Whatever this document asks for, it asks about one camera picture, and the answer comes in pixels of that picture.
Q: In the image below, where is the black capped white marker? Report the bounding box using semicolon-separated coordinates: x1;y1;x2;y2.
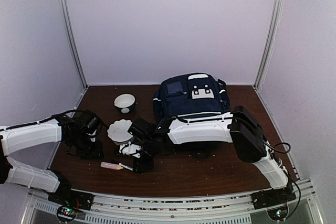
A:
111;160;133;171

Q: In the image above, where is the pink glue tube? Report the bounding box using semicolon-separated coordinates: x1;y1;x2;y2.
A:
100;162;123;170

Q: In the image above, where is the white scalloped ceramic bowl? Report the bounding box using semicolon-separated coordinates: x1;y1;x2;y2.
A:
107;119;133;145

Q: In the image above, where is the navy blue student backpack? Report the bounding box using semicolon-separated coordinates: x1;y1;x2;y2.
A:
153;73;232;151

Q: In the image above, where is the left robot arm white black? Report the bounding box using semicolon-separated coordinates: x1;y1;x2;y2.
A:
1;110;106;205

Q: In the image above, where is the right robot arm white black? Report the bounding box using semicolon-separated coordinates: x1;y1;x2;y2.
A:
128;105;297;207

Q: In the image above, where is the left circuit board with leds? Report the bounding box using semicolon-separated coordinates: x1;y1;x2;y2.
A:
56;206;78;223

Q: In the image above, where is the circuit board with leds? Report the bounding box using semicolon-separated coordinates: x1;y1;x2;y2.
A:
267;205;289;222
56;206;78;223

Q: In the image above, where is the right circuit board with leds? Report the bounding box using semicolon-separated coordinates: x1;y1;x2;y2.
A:
267;205;289;222

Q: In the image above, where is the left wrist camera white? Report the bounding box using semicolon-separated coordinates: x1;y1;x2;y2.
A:
88;134;96;143

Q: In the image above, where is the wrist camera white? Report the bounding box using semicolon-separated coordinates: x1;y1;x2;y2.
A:
88;134;96;143
119;144;141;158

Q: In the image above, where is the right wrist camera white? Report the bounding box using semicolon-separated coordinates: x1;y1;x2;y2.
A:
119;144;141;158

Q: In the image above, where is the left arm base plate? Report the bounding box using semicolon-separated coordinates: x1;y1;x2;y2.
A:
47;186;94;210

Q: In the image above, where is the front aluminium rail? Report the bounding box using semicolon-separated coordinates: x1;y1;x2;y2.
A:
22;178;325;224

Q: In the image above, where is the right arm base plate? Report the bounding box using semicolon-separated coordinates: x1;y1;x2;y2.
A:
250;188;296;209

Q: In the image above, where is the right aluminium frame post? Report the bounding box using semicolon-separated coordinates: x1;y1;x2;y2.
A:
254;0;284;91

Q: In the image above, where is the aluminium frame post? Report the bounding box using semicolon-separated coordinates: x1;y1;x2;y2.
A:
60;0;88;89
254;0;284;91

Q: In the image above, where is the left aluminium frame post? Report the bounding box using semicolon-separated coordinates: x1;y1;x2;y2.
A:
60;0;88;89

